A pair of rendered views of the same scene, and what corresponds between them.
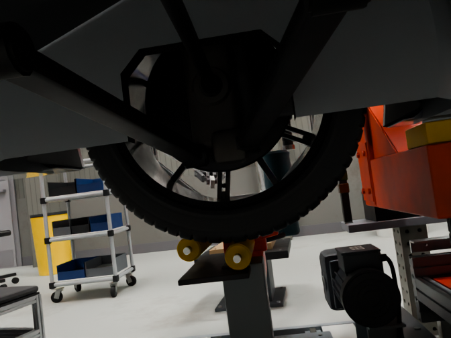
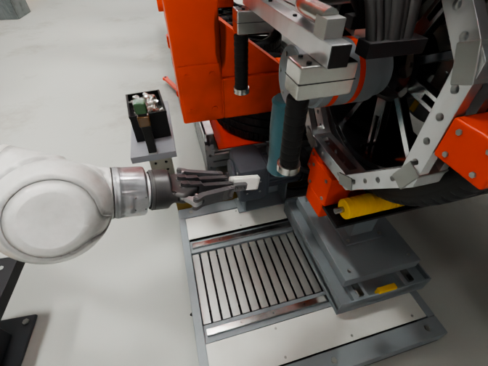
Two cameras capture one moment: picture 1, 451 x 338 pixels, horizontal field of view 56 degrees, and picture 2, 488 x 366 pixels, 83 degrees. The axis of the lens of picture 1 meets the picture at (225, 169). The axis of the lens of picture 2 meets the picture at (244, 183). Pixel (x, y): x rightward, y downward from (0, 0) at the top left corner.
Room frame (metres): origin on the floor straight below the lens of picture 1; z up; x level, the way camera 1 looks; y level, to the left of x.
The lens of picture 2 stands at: (1.70, 0.46, 1.09)
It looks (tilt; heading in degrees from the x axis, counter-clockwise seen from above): 43 degrees down; 249
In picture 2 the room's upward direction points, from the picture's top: straight up
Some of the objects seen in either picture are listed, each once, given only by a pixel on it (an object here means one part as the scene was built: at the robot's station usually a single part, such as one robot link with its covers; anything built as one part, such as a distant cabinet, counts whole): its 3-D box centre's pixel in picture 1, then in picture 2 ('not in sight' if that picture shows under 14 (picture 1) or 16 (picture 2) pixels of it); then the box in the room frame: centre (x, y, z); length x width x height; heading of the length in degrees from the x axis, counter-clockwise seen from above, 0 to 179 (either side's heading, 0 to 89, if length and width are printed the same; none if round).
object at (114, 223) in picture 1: (88, 227); not in sight; (3.25, 1.08, 0.50); 0.54 x 0.42 x 1.00; 85
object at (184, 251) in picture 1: (196, 243); (380, 200); (1.14, 0.10, 0.51); 0.29 x 0.06 x 0.06; 175
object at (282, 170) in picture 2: not in sight; (293, 133); (1.48, 0.12, 0.83); 0.04 x 0.04 x 0.16
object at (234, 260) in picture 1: (241, 249); not in sight; (1.06, -0.01, 0.49); 0.29 x 0.06 x 0.06; 175
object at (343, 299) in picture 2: not in sight; (346, 239); (1.06, -0.01, 0.13); 0.50 x 0.36 x 0.10; 85
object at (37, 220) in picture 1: (52, 242); not in sight; (4.73, 1.99, 0.33); 0.42 x 0.41 x 0.66; 172
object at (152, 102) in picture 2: (392, 201); (147, 113); (1.70, -0.64, 0.51); 0.20 x 0.14 x 0.13; 90
